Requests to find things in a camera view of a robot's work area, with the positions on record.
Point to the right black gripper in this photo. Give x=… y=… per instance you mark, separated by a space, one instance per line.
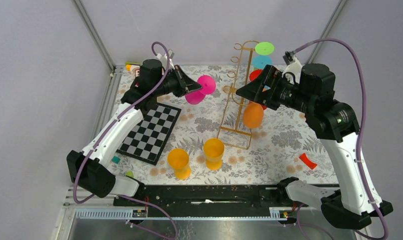
x=272 y=77

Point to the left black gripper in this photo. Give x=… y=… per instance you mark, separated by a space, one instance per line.
x=185 y=84

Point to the red plastic wine glass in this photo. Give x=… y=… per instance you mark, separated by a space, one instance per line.
x=252 y=76

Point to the blue plastic wine glass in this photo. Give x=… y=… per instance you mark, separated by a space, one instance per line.
x=260 y=61

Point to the gold wire glass rack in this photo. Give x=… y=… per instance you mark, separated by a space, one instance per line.
x=232 y=132

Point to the magenta plastic wine glass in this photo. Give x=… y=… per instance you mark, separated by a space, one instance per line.
x=208 y=87

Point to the orange plastic wine glass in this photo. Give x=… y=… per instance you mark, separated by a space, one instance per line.
x=253 y=115

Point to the green plastic wine glass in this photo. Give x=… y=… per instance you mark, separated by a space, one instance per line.
x=264 y=48

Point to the amber plastic wine glass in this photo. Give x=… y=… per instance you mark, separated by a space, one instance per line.
x=213 y=150

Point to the yellow plastic wine glass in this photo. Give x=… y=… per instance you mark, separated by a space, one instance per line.
x=178 y=159

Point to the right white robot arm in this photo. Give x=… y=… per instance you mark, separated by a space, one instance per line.
x=335 y=124

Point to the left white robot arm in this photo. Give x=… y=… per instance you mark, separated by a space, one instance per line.
x=88 y=168

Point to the small colourful toy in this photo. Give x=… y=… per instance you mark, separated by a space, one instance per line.
x=132 y=65

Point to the black white checkerboard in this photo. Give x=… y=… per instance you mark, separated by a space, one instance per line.
x=147 y=140

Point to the floral table mat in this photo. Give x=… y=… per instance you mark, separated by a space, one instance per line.
x=273 y=154

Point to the red curved piece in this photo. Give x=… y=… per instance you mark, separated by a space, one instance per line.
x=304 y=158

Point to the small teal block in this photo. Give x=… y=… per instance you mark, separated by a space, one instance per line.
x=116 y=160

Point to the small green block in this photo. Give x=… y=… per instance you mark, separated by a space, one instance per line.
x=129 y=174

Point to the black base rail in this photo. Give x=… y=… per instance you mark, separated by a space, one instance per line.
x=205 y=201

